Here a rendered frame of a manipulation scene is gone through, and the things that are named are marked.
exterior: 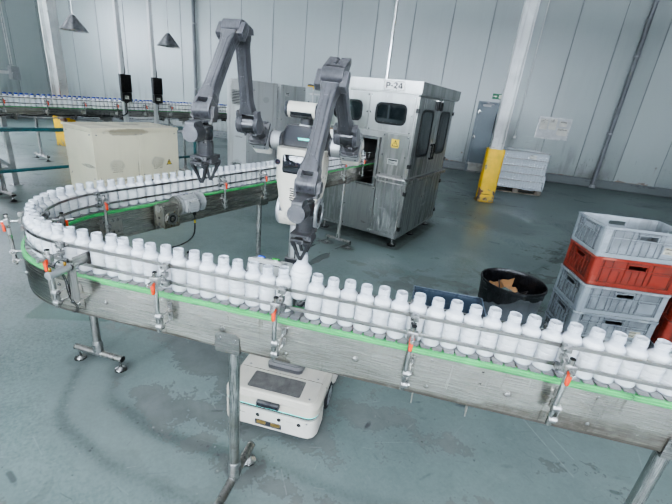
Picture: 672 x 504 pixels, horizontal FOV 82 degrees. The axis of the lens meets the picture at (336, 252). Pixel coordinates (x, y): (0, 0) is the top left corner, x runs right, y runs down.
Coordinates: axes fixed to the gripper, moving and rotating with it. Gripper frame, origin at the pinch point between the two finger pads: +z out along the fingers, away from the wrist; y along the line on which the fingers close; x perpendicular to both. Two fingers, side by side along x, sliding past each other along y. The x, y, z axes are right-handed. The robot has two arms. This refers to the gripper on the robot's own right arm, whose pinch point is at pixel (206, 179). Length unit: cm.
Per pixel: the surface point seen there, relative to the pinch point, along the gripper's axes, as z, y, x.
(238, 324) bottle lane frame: 46, 21, 24
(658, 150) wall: 13, -1184, 727
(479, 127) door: 7, -1180, 229
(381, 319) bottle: 33, 18, 74
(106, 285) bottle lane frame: 42, 21, -31
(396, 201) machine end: 79, -346, 55
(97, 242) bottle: 26.6, 16.9, -36.2
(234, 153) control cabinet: 79, -522, -254
